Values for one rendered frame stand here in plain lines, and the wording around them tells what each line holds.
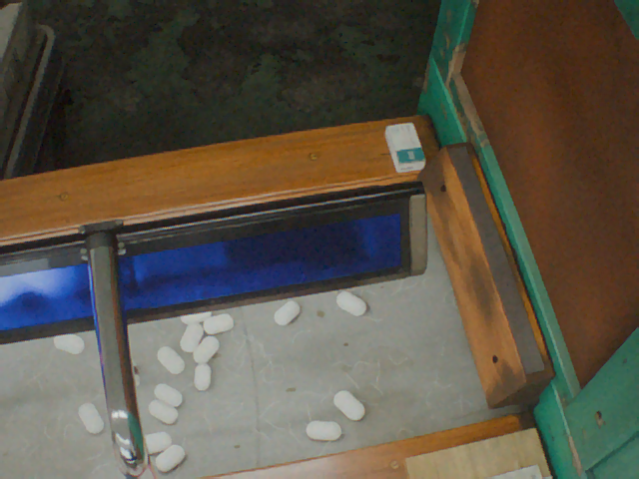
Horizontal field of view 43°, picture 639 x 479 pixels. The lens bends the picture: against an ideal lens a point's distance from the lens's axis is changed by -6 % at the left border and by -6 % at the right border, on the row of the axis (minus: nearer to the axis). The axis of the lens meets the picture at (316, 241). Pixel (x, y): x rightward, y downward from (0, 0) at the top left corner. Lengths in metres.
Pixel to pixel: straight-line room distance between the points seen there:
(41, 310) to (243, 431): 0.36
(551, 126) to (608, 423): 0.28
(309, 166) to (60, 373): 0.39
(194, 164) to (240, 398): 0.30
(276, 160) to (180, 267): 0.46
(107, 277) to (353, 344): 0.45
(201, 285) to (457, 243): 0.39
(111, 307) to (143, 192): 0.49
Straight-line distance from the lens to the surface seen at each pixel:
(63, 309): 0.64
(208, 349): 0.95
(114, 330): 0.57
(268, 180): 1.05
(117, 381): 0.56
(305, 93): 2.14
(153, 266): 0.63
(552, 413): 0.91
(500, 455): 0.92
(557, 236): 0.85
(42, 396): 0.98
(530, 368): 0.87
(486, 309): 0.91
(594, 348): 0.82
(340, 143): 1.09
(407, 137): 1.08
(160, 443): 0.92
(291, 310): 0.97
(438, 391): 0.97
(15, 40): 1.73
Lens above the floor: 1.63
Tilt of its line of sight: 59 degrees down
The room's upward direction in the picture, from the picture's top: 6 degrees clockwise
